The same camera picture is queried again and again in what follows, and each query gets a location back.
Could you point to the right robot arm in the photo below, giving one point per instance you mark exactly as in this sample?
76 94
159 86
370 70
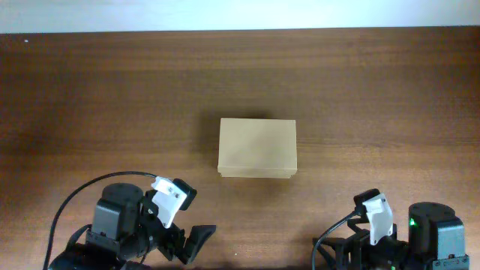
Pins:
436 237

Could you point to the brown cardboard box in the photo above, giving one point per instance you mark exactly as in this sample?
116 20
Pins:
257 148

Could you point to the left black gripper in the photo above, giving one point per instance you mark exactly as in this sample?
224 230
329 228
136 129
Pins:
176 240

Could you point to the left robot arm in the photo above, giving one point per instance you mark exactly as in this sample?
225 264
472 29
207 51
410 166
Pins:
130 223

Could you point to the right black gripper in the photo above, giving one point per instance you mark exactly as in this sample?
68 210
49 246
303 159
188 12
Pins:
352 247

